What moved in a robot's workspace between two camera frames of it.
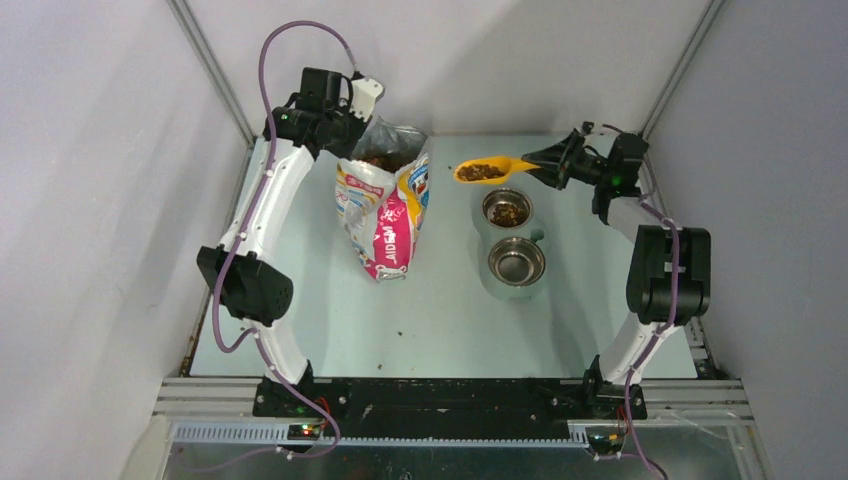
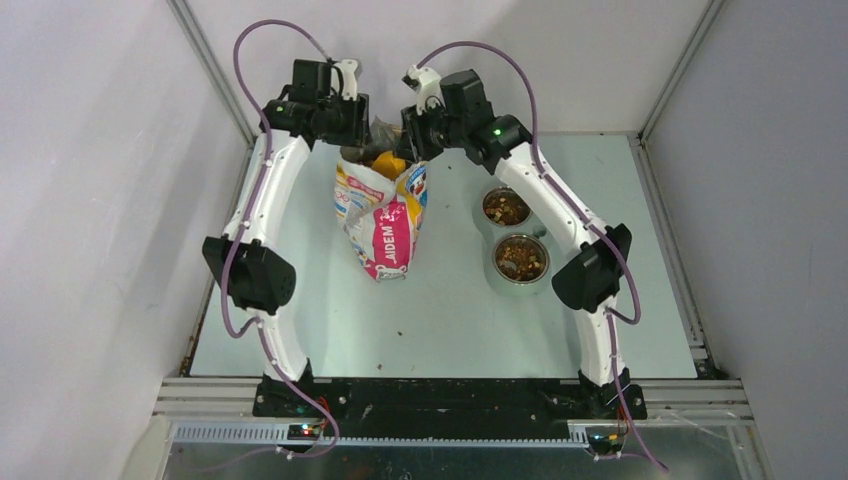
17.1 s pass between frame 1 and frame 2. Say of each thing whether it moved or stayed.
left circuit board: stayed
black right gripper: moved
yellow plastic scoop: moved
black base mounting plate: stayed
